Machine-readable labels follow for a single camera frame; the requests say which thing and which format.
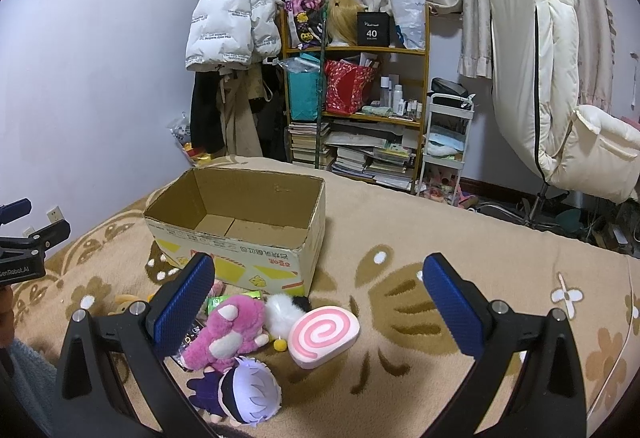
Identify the green tissue pack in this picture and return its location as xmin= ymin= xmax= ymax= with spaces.
xmin=205 ymin=289 xmax=266 ymax=311

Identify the white-haired plush doll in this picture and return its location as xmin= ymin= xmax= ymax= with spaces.
xmin=186 ymin=357 xmax=282 ymax=427

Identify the pink bear plush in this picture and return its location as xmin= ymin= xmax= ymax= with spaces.
xmin=181 ymin=295 xmax=269 ymax=372

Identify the black and white fluffy plush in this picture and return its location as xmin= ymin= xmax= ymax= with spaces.
xmin=264 ymin=294 xmax=311 ymax=352

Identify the yellow plush toy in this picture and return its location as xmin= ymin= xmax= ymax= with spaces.
xmin=108 ymin=294 xmax=153 ymax=315

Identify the person's left hand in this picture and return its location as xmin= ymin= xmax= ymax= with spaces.
xmin=0 ymin=286 xmax=14 ymax=348

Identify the plastic bag with yellow toy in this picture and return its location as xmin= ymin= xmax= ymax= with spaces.
xmin=167 ymin=112 xmax=212 ymax=167

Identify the black coat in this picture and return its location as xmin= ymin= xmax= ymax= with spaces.
xmin=190 ymin=72 xmax=224 ymax=154

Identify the open cardboard box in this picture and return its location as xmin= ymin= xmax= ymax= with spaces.
xmin=144 ymin=167 xmax=326 ymax=296

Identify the beige patterned blanket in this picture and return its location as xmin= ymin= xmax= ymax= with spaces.
xmin=13 ymin=157 xmax=639 ymax=437

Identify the beige trench coat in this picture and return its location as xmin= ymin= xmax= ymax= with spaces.
xmin=218 ymin=64 xmax=272 ymax=157

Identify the stack of books left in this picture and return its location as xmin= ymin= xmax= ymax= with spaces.
xmin=288 ymin=121 xmax=334 ymax=169

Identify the white rolling cart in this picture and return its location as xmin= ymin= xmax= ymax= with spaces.
xmin=416 ymin=91 xmax=475 ymax=206

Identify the pile of books right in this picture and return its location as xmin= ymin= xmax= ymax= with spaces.
xmin=321 ymin=117 xmax=421 ymax=193

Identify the white puffer jacket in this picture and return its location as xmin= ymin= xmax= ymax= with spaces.
xmin=186 ymin=0 xmax=282 ymax=72

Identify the teal bag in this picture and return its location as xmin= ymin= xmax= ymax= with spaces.
xmin=284 ymin=53 xmax=320 ymax=121

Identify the wooden bookshelf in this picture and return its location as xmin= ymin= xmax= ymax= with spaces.
xmin=280 ymin=4 xmax=431 ymax=194

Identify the red gift bag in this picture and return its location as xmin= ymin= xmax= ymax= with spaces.
xmin=324 ymin=60 xmax=376 ymax=115

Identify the purple printed tote bag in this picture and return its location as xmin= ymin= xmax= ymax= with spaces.
xmin=286 ymin=0 xmax=326 ymax=50

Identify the blonde wig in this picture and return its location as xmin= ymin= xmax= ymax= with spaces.
xmin=328 ymin=0 xmax=366 ymax=46

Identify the black box marked 40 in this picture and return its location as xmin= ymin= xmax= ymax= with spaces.
xmin=357 ymin=11 xmax=390 ymax=48

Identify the clear plastic bag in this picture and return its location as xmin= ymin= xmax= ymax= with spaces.
xmin=390 ymin=0 xmax=426 ymax=51

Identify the wall socket upper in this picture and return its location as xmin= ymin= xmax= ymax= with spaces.
xmin=47 ymin=206 xmax=64 ymax=223

